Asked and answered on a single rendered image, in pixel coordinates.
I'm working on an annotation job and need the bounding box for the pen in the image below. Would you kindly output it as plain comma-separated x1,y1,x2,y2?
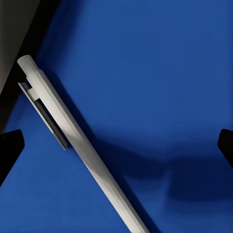
17,54,149,233

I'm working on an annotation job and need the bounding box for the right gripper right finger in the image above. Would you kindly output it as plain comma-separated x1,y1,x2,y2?
217,129,233,168

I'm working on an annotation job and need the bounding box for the swivel chair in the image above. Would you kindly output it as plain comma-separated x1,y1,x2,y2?
0,0,40,94

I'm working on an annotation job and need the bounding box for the folder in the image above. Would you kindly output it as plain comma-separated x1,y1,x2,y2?
0,0,233,233

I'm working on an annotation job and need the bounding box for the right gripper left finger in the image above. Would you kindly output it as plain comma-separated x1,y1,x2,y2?
0,129,25,187

